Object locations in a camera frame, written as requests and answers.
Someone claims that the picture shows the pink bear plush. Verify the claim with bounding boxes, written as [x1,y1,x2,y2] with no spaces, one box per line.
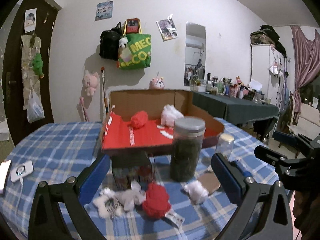
[149,72,165,89]

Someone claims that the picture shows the black bag on wall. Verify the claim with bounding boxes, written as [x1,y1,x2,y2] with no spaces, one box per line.
[99,22,122,61]

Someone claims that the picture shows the white grey plush toy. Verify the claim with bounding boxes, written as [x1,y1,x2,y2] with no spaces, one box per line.
[93,180,146,219]

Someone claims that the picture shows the white charger pad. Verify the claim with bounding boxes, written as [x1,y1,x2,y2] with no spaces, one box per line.
[10,160,34,183]

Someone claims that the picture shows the green tote bag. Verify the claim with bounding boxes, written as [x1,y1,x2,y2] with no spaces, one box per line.
[117,33,151,70]

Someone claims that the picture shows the small glass jar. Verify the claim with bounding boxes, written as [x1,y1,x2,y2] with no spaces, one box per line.
[215,133,234,160]

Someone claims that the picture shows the blue plaid tablecloth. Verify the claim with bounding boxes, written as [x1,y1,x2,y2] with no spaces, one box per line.
[0,117,291,240]

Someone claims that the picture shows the white cotton roll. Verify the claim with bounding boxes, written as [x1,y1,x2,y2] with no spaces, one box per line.
[184,180,209,205]

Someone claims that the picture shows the dark wooden door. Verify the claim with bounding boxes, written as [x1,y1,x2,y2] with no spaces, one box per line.
[3,0,58,144]

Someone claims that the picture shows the red cardboard box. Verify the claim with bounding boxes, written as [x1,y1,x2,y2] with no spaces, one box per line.
[99,89,225,156]

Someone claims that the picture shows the white wardrobe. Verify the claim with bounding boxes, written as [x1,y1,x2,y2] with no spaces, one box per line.
[251,44,285,109]

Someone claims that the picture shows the pink plush on wall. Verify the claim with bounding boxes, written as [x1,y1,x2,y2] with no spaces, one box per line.
[83,70,99,96]

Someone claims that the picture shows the wall mirror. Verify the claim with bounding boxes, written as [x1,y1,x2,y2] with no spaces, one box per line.
[184,22,206,87]

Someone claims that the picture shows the pink curtain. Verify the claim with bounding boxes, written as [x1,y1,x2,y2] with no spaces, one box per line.
[291,26,319,113]

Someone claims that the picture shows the large glass jar dark contents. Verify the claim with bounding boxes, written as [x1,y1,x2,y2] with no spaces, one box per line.
[170,116,206,182]

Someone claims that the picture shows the white plastic bag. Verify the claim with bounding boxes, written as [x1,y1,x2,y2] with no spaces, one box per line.
[27,88,44,124]

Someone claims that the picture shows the suitcase on wardrobe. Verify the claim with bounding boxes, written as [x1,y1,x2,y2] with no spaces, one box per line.
[250,24,280,44]

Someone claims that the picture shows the photo collage on wall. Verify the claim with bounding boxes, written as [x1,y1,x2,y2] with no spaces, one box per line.
[156,14,178,41]

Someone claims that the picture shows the red knitted plush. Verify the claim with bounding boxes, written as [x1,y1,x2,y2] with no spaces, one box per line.
[142,183,171,219]

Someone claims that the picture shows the green plush on door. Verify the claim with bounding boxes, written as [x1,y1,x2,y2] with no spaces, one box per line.
[32,53,44,79]

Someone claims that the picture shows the dark green covered table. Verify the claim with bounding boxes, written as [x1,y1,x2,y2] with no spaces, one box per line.
[193,92,278,141]

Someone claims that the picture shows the round beige powder puff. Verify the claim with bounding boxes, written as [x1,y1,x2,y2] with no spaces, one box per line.
[198,172,221,195]

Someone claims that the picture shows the orange handled stick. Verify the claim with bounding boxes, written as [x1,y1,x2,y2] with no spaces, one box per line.
[101,67,108,114]

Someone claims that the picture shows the colourful printed gift box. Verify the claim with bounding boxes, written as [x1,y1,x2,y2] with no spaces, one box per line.
[111,152,153,190]

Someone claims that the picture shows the blue poster on wall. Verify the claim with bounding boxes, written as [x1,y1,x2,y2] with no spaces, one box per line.
[94,1,114,21]

